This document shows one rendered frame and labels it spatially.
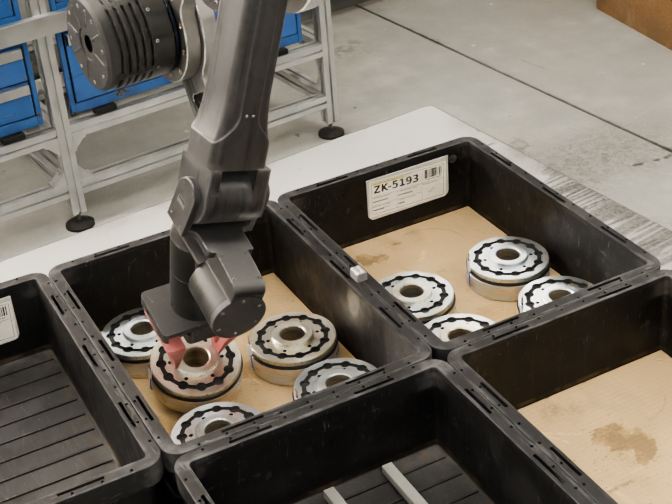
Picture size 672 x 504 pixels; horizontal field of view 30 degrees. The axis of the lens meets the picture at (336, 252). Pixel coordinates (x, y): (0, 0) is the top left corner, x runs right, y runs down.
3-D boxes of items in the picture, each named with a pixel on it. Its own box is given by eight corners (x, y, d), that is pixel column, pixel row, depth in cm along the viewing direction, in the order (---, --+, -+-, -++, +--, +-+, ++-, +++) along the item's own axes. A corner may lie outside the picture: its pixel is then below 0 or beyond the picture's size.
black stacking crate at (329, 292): (64, 350, 154) (46, 273, 148) (280, 276, 165) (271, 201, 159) (185, 550, 124) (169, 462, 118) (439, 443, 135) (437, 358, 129)
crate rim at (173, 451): (47, 285, 150) (43, 268, 148) (273, 212, 160) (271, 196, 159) (171, 478, 119) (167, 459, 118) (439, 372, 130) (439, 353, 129)
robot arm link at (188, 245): (214, 198, 126) (161, 213, 124) (242, 245, 122) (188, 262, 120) (211, 244, 131) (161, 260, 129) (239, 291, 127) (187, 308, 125)
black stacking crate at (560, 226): (282, 275, 165) (274, 200, 159) (471, 210, 176) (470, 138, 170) (442, 442, 135) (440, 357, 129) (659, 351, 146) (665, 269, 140)
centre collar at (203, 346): (166, 351, 139) (166, 347, 139) (207, 337, 141) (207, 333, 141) (184, 383, 137) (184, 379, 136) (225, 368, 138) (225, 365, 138)
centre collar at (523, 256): (481, 253, 157) (481, 249, 157) (515, 243, 159) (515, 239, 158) (499, 272, 153) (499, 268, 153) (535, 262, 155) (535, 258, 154)
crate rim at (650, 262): (273, 212, 160) (272, 196, 159) (470, 149, 171) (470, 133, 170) (440, 372, 130) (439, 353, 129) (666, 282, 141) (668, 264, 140)
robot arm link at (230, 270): (259, 165, 124) (182, 168, 119) (312, 245, 118) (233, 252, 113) (223, 253, 131) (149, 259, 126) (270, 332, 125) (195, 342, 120)
